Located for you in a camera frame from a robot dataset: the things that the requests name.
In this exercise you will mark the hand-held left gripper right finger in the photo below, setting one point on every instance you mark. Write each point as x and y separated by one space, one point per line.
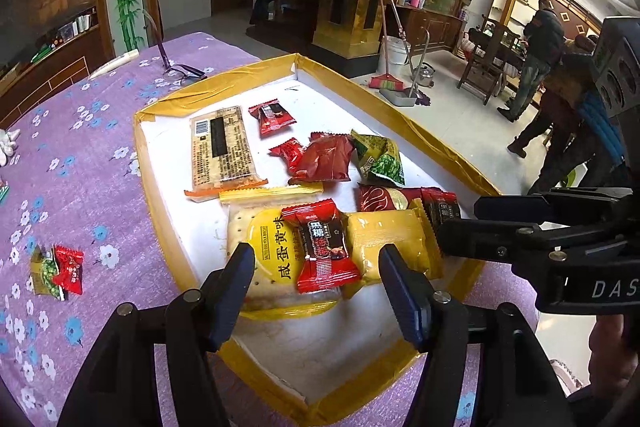
405 302

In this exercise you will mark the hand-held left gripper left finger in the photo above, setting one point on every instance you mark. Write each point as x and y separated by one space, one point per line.
235 297

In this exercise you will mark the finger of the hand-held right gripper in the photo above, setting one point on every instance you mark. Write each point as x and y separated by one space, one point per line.
480 242
505 207

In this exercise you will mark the small dark red packet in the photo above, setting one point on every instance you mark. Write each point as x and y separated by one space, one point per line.
442 209

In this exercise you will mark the large yellow cracker packet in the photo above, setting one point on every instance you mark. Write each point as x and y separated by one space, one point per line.
265 257

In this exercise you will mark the gold foil snack packet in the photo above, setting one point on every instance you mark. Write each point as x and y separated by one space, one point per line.
385 242

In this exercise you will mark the yellow taped white box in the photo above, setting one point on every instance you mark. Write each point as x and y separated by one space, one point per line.
320 352

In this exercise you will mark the red black candy packet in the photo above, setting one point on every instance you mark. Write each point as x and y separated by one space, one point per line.
320 247

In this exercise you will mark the red gold snack packet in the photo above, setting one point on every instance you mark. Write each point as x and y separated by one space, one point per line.
382 199

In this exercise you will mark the green snack packet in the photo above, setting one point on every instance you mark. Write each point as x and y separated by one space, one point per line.
44 277
382 164

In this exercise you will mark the long orange edged cracker packet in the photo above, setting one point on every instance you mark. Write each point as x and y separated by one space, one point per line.
222 147

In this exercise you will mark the small red candy packet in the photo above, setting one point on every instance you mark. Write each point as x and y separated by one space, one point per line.
286 154
69 269
272 117

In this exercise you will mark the dark red foil snack packet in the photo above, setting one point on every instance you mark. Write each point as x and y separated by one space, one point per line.
325 157

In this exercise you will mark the person's right hand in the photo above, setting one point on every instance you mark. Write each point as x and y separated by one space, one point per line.
607 354

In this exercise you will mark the wooden chair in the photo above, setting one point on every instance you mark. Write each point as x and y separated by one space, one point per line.
482 62

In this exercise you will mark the grey dustpan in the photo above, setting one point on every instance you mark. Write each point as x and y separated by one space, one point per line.
400 96

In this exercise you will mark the metal kettle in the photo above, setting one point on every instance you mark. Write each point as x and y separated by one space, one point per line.
426 76

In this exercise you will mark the red broom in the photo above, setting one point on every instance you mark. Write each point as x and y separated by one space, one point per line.
386 82

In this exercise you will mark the wooden cabinet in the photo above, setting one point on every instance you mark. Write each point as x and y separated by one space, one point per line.
445 27

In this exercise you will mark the white bucket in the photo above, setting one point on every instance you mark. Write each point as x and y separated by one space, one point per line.
395 51

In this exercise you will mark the purple floral tablecloth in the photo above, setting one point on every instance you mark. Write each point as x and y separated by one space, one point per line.
75 157

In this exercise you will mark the purple framed eyeglasses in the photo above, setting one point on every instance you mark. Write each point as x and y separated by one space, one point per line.
192 71

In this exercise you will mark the green orange flat packet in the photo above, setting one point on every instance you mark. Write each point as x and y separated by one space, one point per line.
2 193

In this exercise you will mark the white remote control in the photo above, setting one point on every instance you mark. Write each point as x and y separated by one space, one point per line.
115 63

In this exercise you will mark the white cotton glove pair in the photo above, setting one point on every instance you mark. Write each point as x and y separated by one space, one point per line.
7 144

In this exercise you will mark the long wooden sideboard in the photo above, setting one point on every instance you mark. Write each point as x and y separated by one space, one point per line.
50 62

